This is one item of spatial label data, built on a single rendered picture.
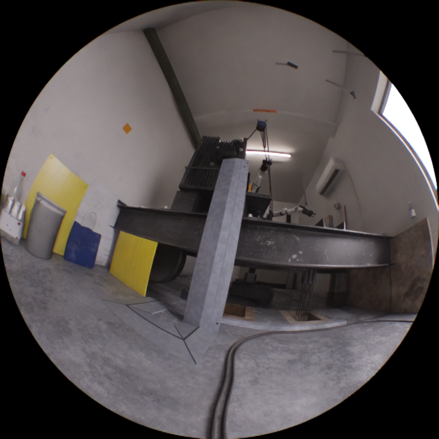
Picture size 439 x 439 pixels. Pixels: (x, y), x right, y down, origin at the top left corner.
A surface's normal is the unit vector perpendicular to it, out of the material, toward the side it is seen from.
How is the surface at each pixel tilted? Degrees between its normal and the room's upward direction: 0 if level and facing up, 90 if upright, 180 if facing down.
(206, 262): 90
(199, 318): 90
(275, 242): 90
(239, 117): 180
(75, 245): 89
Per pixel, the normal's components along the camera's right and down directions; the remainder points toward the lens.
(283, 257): -0.21, -0.39
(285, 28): -0.21, 0.91
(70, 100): 0.96, 0.11
